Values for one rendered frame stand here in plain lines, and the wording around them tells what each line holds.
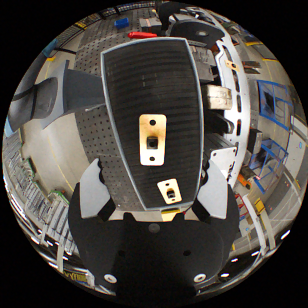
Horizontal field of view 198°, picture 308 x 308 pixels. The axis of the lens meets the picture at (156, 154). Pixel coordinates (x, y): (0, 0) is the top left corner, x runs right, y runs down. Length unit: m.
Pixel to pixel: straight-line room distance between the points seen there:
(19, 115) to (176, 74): 0.36
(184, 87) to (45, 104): 0.37
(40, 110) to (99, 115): 0.48
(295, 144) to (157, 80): 8.08
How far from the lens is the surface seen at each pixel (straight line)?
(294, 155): 8.15
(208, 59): 0.31
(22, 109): 0.33
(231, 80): 0.44
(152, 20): 0.39
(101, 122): 0.72
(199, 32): 0.27
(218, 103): 0.28
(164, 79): 0.15
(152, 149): 0.16
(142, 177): 0.20
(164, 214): 0.33
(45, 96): 0.35
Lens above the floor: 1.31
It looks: 61 degrees down
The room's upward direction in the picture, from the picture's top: 177 degrees clockwise
